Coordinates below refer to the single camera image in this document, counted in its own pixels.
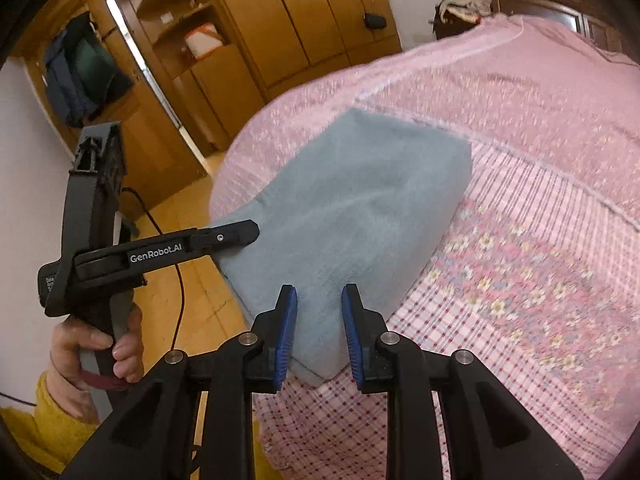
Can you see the dark hanging clothes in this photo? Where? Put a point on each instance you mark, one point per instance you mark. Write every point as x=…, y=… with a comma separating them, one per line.
x=85, y=75

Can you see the person's left forearm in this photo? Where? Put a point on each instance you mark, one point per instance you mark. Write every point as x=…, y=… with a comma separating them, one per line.
x=40, y=430

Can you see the pink floral bedspread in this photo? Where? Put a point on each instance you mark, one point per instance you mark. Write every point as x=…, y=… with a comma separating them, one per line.
x=525, y=160

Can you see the white container with orange rim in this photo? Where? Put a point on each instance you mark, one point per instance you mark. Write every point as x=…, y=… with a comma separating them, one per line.
x=202, y=42

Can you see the grey-blue fleece pants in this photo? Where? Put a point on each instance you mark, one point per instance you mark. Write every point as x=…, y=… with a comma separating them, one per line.
x=350, y=200

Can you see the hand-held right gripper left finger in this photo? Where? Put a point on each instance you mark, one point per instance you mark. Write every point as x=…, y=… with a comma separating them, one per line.
x=287, y=340

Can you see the wooden wardrobe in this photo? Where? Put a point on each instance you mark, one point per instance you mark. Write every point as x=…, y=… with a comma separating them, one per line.
x=280, y=20

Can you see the person's left hand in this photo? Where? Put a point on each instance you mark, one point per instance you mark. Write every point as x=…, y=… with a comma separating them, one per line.
x=67, y=350

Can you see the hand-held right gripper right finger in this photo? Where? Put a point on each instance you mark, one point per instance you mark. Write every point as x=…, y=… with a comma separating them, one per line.
x=350, y=340

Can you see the pile of clothes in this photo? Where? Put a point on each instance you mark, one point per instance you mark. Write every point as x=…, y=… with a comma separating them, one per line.
x=465, y=5

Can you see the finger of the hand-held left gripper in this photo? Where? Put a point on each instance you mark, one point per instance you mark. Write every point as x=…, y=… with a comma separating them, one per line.
x=230, y=235

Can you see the small black bag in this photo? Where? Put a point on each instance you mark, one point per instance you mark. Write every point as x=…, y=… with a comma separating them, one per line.
x=374, y=20

